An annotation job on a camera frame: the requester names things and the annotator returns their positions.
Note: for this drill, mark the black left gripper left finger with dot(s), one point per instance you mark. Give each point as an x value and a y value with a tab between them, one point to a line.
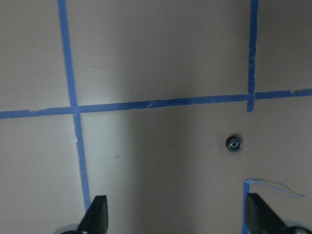
96	218

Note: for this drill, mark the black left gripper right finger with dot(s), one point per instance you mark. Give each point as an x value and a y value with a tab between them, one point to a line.
260	218

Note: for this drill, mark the black bearing gear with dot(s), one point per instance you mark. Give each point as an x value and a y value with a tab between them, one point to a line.
234	144

